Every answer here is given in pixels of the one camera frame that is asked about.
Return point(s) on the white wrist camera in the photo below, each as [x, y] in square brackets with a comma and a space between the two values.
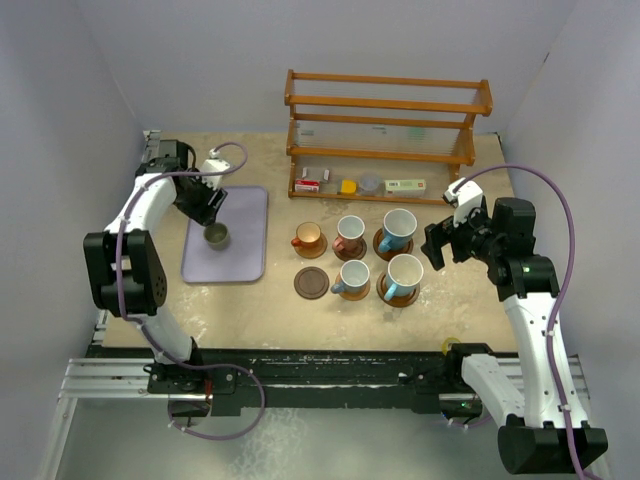
[464, 195]
[214, 168]

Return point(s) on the olive green small cup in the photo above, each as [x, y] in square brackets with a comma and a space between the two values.
[217, 236]

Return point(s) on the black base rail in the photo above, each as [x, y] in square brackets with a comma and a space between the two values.
[230, 380]

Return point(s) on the orange terracotta coaster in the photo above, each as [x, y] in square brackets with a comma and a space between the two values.
[356, 296]

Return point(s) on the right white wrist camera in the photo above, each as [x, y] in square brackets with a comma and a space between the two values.
[464, 195]

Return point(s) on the brown red mug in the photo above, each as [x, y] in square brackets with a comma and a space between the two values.
[350, 230]

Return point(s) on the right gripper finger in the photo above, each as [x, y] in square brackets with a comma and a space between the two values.
[435, 237]
[433, 252]

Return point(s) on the lavender plastic tray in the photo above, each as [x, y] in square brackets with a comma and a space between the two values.
[244, 212]

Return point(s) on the yellow tape roll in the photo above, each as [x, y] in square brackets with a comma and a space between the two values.
[448, 343]

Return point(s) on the light blue tall mug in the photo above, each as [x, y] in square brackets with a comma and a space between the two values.
[405, 270]

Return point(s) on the wooden three-tier shelf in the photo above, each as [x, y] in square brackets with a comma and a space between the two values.
[394, 119]

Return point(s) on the teal mug white inside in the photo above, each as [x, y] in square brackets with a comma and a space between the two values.
[399, 226]

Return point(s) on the light wood coaster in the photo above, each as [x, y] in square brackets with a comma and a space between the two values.
[315, 251]

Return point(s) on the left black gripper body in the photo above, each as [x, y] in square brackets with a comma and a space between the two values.
[197, 193]

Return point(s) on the aluminium frame rail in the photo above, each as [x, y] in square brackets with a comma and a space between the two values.
[89, 378]

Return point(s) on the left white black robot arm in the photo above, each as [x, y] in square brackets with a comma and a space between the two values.
[125, 272]

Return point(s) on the dark brown coaster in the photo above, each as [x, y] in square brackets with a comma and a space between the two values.
[311, 283]

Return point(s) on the dark walnut coaster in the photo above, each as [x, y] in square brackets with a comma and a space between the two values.
[356, 254]

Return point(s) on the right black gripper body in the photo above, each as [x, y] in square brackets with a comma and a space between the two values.
[473, 236]

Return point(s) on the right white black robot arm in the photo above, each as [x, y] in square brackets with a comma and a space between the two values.
[542, 426]

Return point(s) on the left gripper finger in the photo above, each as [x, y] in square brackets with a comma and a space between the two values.
[206, 217]
[217, 198]

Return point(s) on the orange copper small cup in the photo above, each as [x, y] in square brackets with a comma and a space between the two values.
[307, 235]

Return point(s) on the green white long box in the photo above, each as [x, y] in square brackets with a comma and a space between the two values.
[406, 188]

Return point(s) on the yellow small object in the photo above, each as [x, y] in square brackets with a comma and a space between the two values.
[348, 187]

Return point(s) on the grey blue mug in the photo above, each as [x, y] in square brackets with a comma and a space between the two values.
[353, 279]

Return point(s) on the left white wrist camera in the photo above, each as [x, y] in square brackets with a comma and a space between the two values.
[214, 168]

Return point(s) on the red white small box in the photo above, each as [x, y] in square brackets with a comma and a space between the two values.
[305, 185]

